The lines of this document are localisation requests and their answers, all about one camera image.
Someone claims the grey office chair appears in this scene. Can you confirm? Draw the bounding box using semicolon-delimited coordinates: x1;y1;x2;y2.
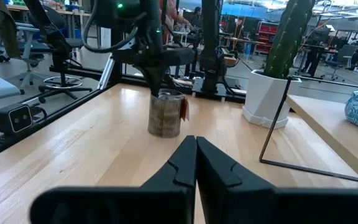
321;44;358;82
0;21;54;88

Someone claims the black aluminium table frame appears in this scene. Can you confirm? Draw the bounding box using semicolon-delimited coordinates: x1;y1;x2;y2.
0;63;358;164

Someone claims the olive hanging jacket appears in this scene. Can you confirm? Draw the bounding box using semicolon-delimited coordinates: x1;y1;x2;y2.
0;0;21;58

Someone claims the black table-level camera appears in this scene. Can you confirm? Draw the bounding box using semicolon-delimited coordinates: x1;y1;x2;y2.
0;103;34;135

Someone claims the black office chair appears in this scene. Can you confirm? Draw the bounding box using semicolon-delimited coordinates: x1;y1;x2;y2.
23;0;93;103

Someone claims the silver candle tin with tag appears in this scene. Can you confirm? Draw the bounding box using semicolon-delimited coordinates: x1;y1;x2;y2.
147;88;190;139

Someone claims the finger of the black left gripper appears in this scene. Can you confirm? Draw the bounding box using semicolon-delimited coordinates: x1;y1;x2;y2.
135;65;161;97
158;67;175;93

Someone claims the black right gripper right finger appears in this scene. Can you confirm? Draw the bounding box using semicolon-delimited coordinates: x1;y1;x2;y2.
196;136;358;224

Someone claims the silver metal bracket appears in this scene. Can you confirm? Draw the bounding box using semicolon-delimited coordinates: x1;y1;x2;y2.
97;55;116;91

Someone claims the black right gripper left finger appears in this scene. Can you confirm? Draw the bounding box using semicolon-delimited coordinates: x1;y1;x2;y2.
29;135;198;224

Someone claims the white angular plant pot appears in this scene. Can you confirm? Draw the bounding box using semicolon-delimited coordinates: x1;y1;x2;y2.
242;69;303;130

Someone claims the green cactus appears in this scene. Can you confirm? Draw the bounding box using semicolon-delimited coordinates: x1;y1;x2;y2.
263;0;317;79

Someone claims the red storage shelving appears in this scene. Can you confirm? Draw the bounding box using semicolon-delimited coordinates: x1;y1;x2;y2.
255;21;280;54

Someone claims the wooden shelf with black legs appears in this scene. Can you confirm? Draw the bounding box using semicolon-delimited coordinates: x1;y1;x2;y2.
259;76;358;189

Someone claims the person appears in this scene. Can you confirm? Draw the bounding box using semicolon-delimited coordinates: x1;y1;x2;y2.
191;6;203;29
158;0;195;35
303;30;323;76

